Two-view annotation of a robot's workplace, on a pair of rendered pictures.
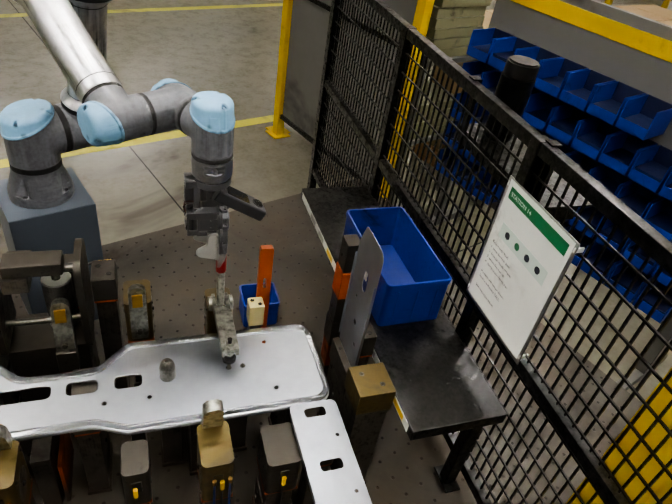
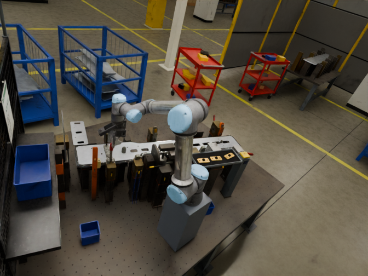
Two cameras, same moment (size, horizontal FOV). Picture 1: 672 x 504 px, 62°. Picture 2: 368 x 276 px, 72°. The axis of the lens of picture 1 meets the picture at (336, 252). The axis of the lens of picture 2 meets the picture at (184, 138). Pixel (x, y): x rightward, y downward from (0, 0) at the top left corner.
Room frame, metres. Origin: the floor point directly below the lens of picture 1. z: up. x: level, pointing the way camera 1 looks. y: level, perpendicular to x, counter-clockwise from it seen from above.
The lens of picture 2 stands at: (2.16, 0.45, 2.26)
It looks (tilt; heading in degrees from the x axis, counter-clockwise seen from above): 36 degrees down; 170
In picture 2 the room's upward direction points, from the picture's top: 16 degrees clockwise
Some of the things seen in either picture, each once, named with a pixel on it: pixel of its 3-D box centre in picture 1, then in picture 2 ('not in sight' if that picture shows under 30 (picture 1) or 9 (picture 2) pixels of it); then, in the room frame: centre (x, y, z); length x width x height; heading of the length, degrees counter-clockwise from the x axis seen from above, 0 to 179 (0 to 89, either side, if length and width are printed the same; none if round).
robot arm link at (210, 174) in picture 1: (212, 166); (117, 115); (0.90, 0.26, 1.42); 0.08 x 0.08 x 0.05
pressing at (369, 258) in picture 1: (358, 301); (64, 136); (0.87, -0.07, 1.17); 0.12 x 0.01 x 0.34; 23
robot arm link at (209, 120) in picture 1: (211, 126); (119, 104); (0.90, 0.26, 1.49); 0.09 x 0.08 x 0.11; 51
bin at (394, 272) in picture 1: (390, 262); (34, 170); (1.12, -0.14, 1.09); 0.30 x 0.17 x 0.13; 24
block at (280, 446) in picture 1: (276, 488); (90, 152); (0.62, 0.03, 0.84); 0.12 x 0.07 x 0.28; 23
